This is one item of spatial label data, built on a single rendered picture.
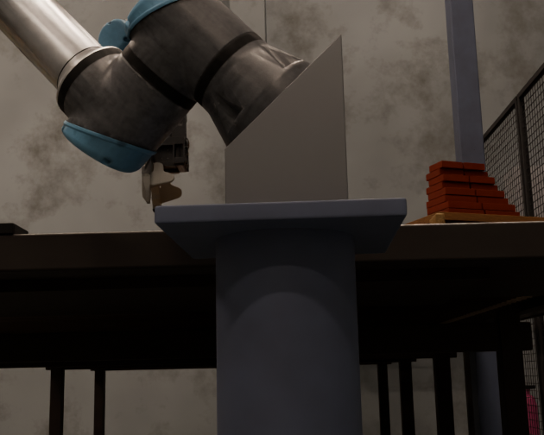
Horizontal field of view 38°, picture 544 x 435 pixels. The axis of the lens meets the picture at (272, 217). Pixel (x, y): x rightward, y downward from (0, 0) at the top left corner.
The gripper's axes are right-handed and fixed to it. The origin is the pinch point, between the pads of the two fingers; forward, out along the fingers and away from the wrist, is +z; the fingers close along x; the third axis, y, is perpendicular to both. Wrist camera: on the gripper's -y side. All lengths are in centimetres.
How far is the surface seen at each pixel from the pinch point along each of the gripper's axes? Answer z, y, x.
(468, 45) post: -102, 111, 169
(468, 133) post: -64, 107, 169
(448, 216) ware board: -2, 63, 27
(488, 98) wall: -197, 220, 514
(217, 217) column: 14, 17, -66
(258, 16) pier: -273, 22, 495
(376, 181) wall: -128, 119, 519
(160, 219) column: 14, 11, -65
